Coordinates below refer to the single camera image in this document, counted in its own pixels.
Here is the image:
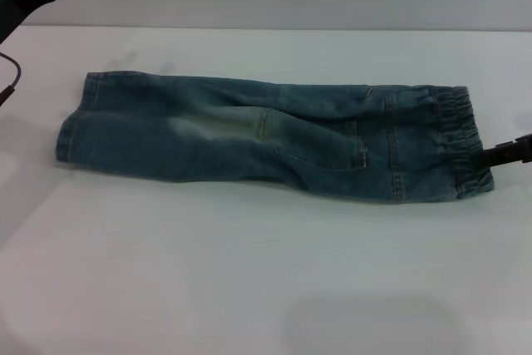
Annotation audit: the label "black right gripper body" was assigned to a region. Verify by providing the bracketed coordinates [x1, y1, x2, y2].
[515, 132, 532, 161]

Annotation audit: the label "blue denim shorts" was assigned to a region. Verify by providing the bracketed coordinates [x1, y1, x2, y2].
[56, 71, 498, 205]

